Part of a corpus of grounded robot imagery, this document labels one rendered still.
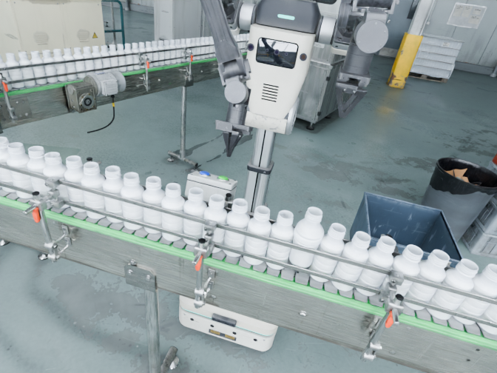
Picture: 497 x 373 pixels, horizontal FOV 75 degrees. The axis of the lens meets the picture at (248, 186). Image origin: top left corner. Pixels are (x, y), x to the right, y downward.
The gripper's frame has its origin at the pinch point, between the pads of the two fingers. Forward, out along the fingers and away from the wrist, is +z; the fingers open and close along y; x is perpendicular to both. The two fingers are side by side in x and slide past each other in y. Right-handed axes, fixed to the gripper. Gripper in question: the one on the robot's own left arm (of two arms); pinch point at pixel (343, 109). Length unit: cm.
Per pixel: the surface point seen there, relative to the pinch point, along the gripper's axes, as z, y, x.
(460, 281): 27.2, -17.1, -34.3
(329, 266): 33.6, -17.3, -6.5
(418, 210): 47, 45, -44
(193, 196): 24.1, -16.7, 30.4
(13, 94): 41, 49, 157
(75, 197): 34, -18, 65
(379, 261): 27.9, -17.2, -16.6
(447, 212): 104, 152, -106
